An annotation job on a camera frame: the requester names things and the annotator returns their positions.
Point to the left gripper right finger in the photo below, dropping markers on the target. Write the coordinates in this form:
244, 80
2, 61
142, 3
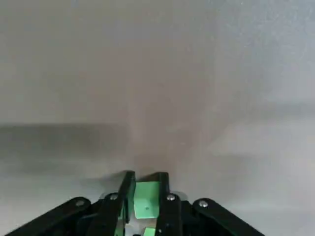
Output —
172, 216

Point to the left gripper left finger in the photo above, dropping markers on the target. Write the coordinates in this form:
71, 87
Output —
103, 216

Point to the green magnetic cube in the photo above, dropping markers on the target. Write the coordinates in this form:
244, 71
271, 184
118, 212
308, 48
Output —
146, 204

